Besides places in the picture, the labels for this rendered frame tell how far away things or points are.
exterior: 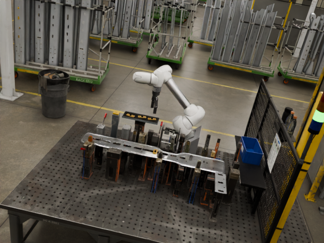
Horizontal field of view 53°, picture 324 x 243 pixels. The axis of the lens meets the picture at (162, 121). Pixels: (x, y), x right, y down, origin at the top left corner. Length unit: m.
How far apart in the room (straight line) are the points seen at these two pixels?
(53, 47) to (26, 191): 4.58
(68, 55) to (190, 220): 5.05
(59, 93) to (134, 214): 3.14
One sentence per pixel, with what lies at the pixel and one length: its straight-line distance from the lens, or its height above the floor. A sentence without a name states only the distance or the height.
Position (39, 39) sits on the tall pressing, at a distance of 7.24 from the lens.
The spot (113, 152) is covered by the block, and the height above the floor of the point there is 1.03.
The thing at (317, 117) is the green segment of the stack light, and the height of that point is 1.90.
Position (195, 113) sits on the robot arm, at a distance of 3.62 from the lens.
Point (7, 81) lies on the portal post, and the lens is 6.31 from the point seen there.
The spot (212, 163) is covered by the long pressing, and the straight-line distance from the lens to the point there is 3.08.
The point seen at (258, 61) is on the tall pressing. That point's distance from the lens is 10.04.
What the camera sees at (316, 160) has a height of 0.45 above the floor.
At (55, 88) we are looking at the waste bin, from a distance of 5.39.
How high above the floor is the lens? 2.60
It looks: 26 degrees down
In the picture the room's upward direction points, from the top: 10 degrees clockwise
